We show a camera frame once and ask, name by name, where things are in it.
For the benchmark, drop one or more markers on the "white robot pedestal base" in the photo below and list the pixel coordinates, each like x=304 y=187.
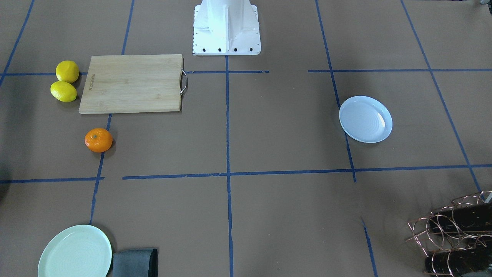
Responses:
x=226 y=27

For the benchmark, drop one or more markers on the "yellow lemon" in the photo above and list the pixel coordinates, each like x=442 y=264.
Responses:
x=67 y=71
x=63 y=91

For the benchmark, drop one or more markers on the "light blue plate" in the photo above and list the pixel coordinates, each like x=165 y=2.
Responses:
x=365 y=119

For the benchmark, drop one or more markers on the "light green plate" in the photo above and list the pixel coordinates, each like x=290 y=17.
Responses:
x=78 y=251

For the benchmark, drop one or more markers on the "lower yellow lemon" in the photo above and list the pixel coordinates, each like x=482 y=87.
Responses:
x=63 y=91

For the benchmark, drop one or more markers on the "orange mandarin fruit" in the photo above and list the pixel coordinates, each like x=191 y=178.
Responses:
x=98 y=140

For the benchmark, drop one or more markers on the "upper yellow lemon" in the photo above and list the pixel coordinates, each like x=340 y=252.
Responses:
x=67 y=71

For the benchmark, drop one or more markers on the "copper wire bottle rack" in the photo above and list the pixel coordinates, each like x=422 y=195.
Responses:
x=456 y=239

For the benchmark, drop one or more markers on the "upper dark wine bottle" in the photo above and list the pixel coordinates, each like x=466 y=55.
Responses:
x=470 y=219

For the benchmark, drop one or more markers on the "wooden cutting board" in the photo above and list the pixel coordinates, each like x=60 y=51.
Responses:
x=134 y=84

